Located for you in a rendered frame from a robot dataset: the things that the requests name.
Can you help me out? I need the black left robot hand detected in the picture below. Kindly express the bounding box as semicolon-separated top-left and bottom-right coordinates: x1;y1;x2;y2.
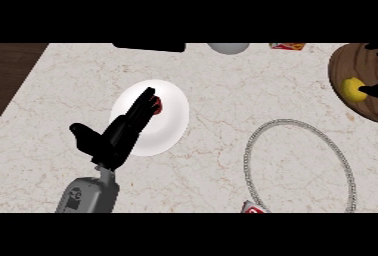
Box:
68;86;159;172

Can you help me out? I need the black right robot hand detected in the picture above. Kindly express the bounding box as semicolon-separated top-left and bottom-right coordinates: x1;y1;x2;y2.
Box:
357;42;378;100

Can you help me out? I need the yellow lemon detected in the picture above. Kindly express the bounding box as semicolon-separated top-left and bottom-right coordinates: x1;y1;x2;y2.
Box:
341;76;370;103

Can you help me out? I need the round brown wooden placemat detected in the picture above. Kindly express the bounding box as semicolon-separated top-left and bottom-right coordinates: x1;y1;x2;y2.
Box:
328;42;378;123

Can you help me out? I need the white bowl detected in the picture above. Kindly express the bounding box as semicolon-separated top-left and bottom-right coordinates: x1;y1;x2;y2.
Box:
107;79;190;158

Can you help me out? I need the red fruit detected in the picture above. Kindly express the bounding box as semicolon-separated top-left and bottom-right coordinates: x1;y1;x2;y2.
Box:
149;95;164;116

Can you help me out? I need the red and yellow box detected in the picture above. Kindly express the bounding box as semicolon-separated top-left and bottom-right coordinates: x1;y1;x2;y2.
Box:
267;42;307;52

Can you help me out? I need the black appliance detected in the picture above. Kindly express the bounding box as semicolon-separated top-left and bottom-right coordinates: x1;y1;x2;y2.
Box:
110;42;187;53

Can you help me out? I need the pale grey round object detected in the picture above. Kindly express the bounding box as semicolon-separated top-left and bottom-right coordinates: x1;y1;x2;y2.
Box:
205;42;251;56

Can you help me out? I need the red and white packet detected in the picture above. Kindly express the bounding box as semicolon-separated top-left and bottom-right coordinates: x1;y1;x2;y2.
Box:
239;199;270;214

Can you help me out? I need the grey wire ring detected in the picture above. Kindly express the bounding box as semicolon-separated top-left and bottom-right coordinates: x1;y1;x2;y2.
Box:
242;118;357;214

